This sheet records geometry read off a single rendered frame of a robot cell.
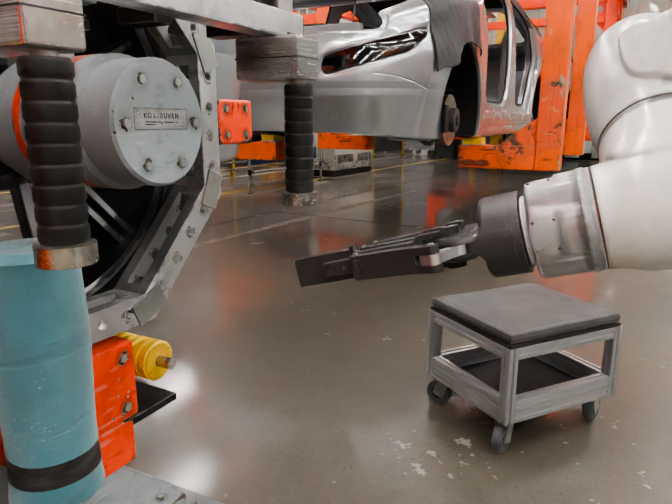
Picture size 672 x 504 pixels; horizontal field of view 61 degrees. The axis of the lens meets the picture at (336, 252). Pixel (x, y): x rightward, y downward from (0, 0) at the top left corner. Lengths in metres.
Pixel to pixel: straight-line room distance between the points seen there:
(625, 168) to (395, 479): 1.12
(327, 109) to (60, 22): 2.72
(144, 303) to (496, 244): 0.50
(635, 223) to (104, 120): 0.46
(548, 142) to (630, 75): 3.47
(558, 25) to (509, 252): 3.62
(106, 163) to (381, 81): 2.58
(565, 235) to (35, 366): 0.47
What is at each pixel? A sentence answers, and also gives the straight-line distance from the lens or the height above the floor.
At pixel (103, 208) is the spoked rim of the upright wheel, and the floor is 0.73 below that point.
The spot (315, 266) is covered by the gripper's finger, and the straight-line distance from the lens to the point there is 0.59.
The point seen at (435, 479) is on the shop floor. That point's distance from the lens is 1.50.
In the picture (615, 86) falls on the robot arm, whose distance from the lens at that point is 0.59.
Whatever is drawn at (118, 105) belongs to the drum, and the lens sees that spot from 0.58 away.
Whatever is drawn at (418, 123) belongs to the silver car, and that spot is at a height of 0.83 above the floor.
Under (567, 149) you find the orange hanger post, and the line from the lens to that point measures 5.98.
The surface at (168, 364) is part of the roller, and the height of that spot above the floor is 0.51.
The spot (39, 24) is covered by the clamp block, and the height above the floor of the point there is 0.91.
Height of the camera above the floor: 0.85
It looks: 13 degrees down
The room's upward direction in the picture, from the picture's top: straight up
